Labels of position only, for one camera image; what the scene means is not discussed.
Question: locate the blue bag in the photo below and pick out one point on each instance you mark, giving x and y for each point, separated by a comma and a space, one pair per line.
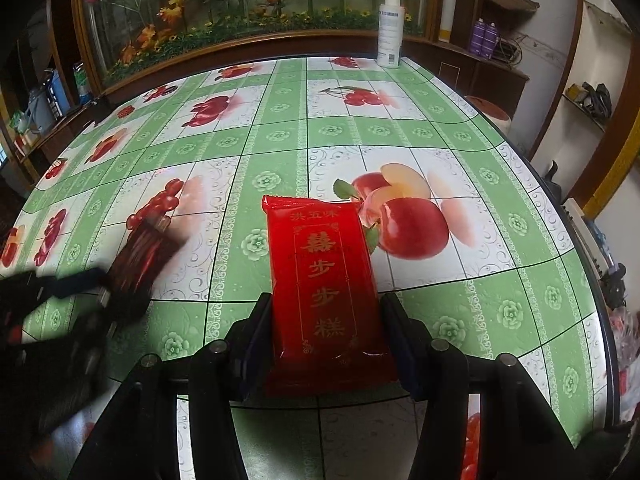
57, 92

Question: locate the green fruit print tablecloth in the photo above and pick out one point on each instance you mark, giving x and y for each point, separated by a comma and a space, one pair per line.
310, 125

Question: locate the small black item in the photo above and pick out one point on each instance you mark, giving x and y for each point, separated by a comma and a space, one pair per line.
552, 175

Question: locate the white spray bottle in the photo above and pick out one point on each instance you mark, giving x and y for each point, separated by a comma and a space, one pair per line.
390, 35

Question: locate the glass tank with artificial plants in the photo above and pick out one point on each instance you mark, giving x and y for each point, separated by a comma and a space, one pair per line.
225, 0

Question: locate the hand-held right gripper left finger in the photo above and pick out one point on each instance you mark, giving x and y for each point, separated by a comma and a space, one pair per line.
255, 355

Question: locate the green and white bag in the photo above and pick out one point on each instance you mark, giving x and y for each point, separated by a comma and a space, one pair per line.
81, 82

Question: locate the white pot red lid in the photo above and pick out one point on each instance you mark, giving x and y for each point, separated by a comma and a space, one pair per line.
492, 112

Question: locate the tools on wall shelf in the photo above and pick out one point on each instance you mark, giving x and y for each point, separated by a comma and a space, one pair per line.
595, 100

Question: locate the white power strip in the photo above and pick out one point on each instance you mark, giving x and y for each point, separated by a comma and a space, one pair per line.
577, 220

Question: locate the wooden sideboard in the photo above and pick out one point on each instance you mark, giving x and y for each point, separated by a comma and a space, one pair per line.
45, 145

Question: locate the white roll yellow stripe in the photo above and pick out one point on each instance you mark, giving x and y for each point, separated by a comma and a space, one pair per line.
448, 10

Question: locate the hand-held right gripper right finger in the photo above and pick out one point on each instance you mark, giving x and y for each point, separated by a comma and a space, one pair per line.
405, 355

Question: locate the grey bag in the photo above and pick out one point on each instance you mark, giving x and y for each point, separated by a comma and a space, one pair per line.
40, 107

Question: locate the red snack packet gold print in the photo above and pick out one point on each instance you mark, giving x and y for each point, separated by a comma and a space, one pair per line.
325, 285

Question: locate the black clamp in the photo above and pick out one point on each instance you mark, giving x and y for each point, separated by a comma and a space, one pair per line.
615, 285

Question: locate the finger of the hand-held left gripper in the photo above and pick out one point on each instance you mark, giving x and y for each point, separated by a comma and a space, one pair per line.
75, 284
97, 330

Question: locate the dark red snack packet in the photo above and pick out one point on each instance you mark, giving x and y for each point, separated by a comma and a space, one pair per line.
142, 260

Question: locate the wooden shelf unit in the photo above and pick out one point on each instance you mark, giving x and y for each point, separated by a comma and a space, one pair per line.
475, 80

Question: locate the plastic bag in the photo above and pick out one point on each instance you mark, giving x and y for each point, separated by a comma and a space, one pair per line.
627, 355

